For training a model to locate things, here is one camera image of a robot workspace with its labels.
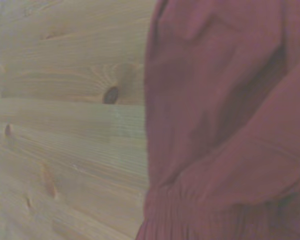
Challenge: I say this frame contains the rust red shorts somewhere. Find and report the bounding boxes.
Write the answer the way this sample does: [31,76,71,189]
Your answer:
[134,0,300,240]

